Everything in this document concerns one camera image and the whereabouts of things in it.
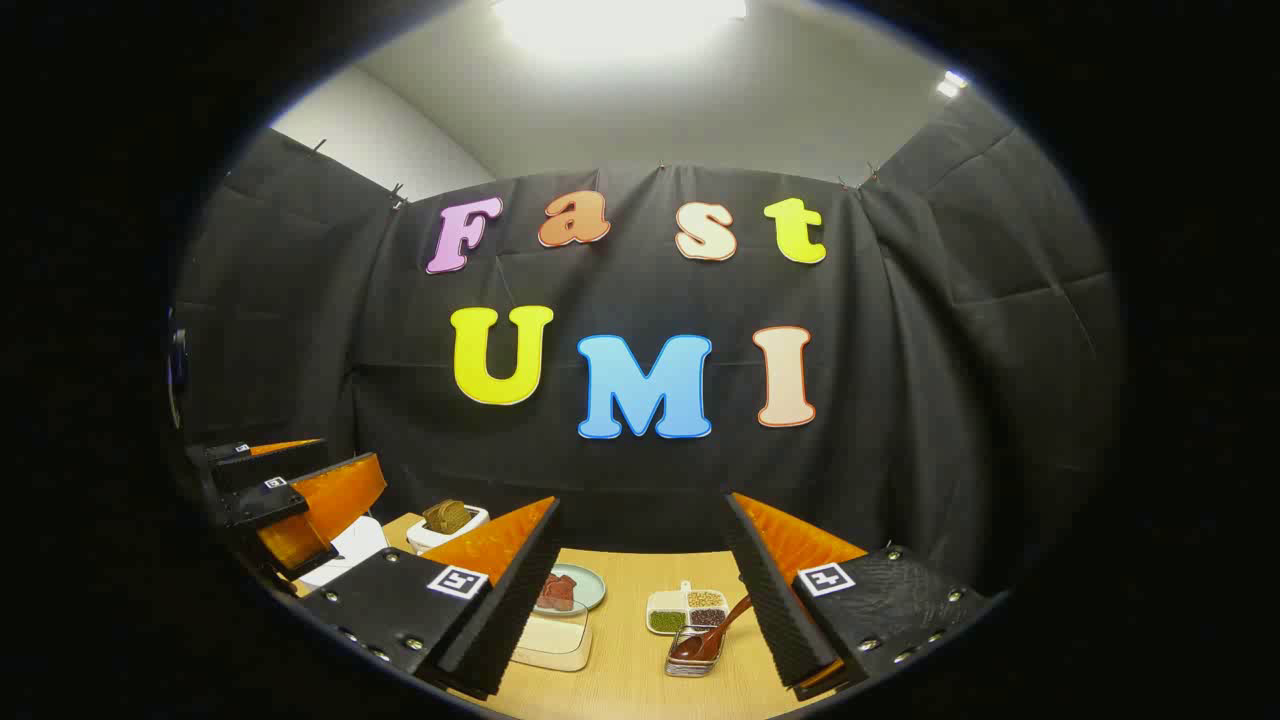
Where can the black backdrop cloth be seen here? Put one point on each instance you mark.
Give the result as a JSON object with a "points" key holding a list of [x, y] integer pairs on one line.
{"points": [[640, 300]]}

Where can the brown bread slice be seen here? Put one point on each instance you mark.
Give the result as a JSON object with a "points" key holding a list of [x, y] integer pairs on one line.
{"points": [[446, 516]]}

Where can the white toaster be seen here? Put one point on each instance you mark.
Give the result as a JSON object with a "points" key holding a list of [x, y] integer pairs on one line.
{"points": [[440, 540]]}

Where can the pale green plate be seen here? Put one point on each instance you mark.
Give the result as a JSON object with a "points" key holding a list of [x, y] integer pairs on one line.
{"points": [[590, 588]]}

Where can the red meat piece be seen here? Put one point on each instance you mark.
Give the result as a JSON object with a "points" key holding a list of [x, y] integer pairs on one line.
{"points": [[556, 593]]}

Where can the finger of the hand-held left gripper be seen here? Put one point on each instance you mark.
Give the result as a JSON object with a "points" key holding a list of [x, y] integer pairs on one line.
{"points": [[270, 465], [330, 495]]}

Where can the white rice cooker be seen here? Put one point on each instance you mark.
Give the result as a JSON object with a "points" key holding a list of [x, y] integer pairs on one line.
{"points": [[350, 545]]}

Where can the brown wooden spoon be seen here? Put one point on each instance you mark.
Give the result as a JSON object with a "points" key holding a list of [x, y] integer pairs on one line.
{"points": [[700, 643]]}

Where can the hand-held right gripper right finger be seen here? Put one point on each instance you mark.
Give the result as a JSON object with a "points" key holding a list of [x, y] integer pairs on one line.
{"points": [[775, 610]]}

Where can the white divided bean dish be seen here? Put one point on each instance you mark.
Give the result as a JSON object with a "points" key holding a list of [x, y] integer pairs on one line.
{"points": [[667, 605]]}

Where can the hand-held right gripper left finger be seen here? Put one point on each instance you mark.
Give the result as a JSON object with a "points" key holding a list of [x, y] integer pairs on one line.
{"points": [[510, 610]]}

